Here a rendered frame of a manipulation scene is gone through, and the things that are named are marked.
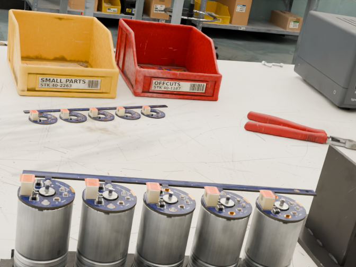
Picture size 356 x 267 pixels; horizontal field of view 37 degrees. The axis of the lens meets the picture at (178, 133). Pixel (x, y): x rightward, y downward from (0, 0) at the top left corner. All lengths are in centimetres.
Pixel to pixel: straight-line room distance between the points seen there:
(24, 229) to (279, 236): 12
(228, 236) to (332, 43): 48
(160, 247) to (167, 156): 20
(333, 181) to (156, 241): 14
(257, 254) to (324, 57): 47
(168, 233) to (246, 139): 28
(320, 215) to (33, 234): 20
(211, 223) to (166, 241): 2
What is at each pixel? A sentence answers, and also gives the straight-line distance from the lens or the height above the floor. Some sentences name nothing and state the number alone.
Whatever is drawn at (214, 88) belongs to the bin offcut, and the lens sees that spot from 60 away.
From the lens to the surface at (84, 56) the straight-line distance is 66.
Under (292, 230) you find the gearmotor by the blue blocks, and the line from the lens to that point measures 26.
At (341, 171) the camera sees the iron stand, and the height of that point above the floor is 81.
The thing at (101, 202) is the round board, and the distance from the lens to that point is 24.
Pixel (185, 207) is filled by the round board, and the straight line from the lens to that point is 24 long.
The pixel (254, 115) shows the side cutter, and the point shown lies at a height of 76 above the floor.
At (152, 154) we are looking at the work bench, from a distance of 44.
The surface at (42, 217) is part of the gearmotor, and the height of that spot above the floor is 81.
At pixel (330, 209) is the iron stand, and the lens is 35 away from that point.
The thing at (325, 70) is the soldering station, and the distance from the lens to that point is 71.
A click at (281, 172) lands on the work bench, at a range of 46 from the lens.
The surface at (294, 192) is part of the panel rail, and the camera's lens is 28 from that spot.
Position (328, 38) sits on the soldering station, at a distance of 71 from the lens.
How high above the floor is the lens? 93
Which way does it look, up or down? 22 degrees down
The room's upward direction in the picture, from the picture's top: 10 degrees clockwise
